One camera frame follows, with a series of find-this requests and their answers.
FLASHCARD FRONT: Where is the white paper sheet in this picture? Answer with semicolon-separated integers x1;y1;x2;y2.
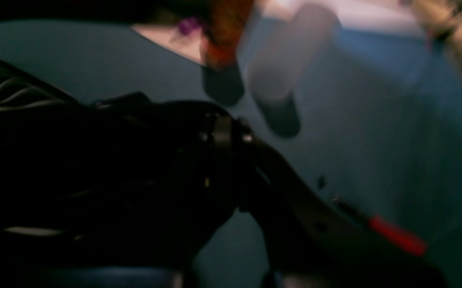
131;24;206;67

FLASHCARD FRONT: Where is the teal tablecloth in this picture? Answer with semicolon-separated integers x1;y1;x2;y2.
0;21;462;288

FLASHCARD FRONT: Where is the orange labelled bottle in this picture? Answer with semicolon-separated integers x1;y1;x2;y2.
200;0;255;70

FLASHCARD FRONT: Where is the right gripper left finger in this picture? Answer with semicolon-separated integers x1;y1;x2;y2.
95;92;238;288

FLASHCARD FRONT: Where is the translucent plastic cup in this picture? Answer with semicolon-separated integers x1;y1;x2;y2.
246;2;340;106

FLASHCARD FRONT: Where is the navy white striped t-shirt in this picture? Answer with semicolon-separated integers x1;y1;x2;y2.
0;60;182;288

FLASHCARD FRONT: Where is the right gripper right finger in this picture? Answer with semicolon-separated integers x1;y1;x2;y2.
237;118;447;288

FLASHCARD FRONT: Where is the pink toy figure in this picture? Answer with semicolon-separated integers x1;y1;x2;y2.
177;17;207;36

